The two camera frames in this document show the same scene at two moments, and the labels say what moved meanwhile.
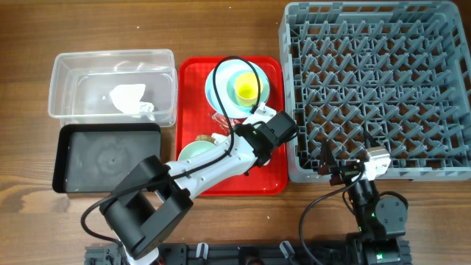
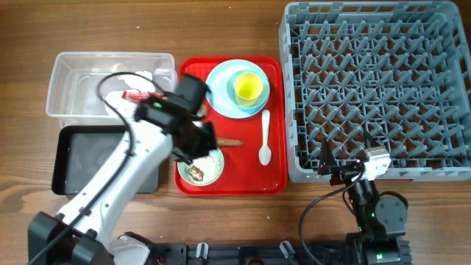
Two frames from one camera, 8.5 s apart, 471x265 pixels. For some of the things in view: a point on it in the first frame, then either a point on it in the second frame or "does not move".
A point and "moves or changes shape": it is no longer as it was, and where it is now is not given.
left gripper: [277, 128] -> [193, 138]
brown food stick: [204, 138] moves or changes shape
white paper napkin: [126, 97] -> [126, 107]
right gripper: [328, 166] does not move
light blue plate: [224, 70] does not move
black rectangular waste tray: [98, 157] does not move
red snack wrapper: [221, 120] -> [138, 96]
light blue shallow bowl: [264, 90] does not move
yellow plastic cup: [246, 89] does not move
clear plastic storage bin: [119, 86] does not move
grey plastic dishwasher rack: [391, 76] does not move
